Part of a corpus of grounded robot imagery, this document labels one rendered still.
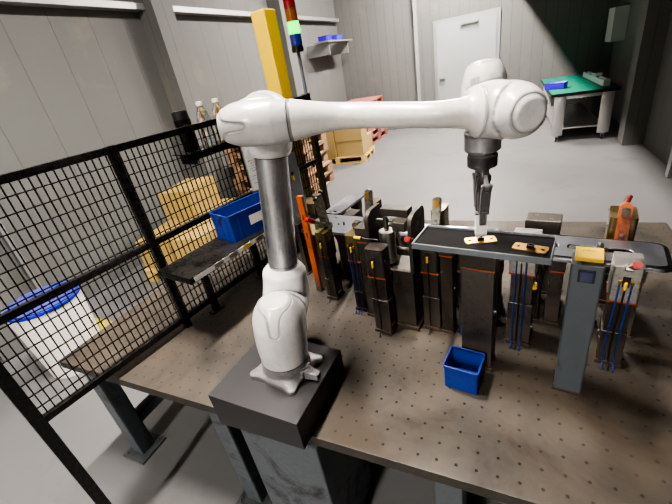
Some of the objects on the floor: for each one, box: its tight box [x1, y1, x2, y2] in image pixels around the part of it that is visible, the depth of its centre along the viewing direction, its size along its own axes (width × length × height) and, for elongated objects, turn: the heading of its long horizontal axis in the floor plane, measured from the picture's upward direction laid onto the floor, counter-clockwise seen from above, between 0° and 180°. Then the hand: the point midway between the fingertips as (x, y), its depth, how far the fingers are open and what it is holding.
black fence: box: [0, 94, 332, 504], centre depth 192 cm, size 14×197×155 cm, turn 165°
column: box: [241, 430, 373, 504], centre depth 143 cm, size 31×31×66 cm
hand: (480, 223), depth 103 cm, fingers closed
